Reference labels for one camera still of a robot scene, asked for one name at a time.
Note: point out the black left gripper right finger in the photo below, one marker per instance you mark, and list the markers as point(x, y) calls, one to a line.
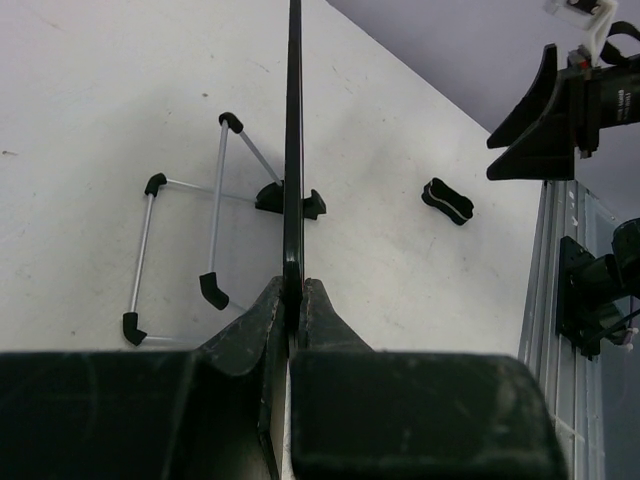
point(323, 333)

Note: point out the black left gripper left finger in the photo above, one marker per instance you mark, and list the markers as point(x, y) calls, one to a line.
point(240, 399)

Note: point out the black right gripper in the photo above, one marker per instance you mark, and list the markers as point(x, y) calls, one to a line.
point(539, 141)

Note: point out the white black-framed whiteboard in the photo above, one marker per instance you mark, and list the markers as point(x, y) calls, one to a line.
point(293, 233)

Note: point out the black whiteboard eraser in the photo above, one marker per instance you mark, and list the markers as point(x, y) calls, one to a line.
point(458, 208)

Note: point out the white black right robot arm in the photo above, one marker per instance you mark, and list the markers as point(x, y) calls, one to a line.
point(620, 87)

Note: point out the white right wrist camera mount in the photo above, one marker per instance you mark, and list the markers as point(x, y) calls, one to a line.
point(593, 17)

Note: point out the wire whiteboard easel stand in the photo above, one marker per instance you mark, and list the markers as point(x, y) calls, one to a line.
point(181, 229)

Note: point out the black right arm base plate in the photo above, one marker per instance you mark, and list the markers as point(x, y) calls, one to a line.
point(575, 308)

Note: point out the aluminium table frame rail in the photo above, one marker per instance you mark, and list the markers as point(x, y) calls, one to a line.
point(594, 404)

